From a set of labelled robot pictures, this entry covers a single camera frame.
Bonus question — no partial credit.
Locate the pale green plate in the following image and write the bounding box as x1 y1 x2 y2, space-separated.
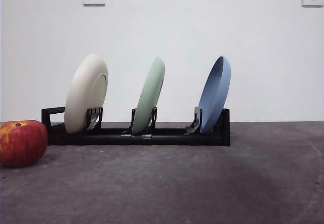
131 56 167 135

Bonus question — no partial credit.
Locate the black plate rack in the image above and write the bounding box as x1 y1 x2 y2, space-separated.
41 106 231 147

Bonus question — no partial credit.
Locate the red yellow apple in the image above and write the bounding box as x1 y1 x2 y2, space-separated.
0 119 49 168

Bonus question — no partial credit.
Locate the blue plate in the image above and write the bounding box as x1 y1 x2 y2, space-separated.
196 55 232 135

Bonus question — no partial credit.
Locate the cream white plate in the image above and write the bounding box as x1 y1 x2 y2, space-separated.
64 54 109 135

